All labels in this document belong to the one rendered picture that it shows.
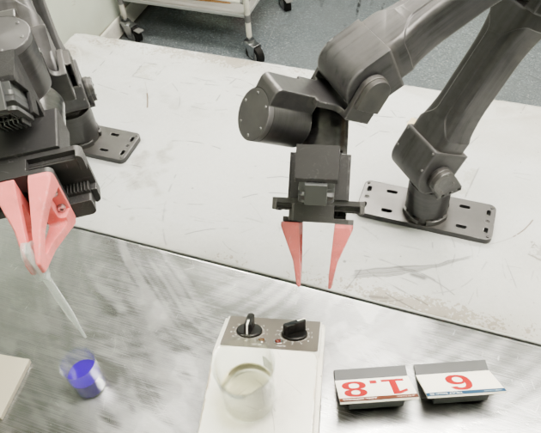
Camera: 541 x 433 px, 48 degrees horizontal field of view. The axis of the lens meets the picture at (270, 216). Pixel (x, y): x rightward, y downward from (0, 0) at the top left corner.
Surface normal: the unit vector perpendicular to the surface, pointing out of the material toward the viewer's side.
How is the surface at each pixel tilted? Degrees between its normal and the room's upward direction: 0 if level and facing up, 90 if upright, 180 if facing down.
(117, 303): 0
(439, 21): 87
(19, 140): 4
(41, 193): 25
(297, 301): 0
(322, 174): 40
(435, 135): 60
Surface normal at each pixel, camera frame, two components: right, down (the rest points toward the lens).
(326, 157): -0.11, -0.02
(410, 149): -0.82, -0.02
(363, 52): -0.40, -0.47
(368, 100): 0.41, 0.67
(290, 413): -0.06, -0.65
